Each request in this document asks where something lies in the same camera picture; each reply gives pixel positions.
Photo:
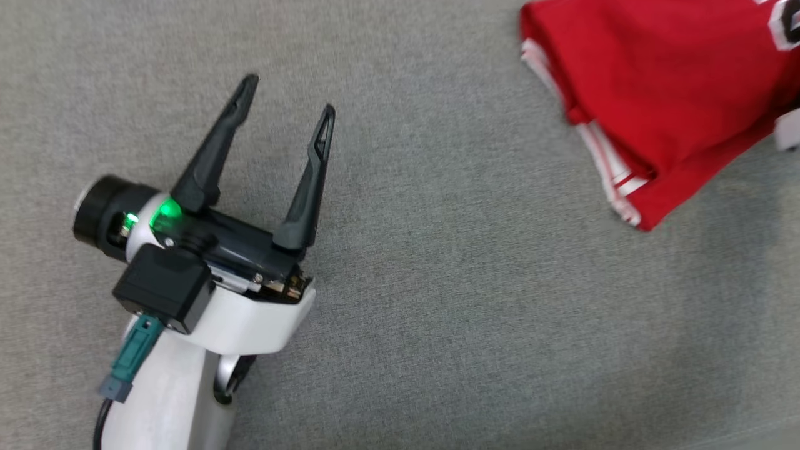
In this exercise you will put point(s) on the left camera teal connector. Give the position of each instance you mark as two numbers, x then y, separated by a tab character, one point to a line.
132	356

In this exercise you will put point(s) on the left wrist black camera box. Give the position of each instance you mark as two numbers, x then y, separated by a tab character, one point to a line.
162	287

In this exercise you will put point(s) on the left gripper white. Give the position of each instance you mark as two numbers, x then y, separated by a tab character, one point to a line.
250	256

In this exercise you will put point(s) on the red white basketball jersey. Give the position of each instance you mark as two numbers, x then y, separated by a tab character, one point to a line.
656	75

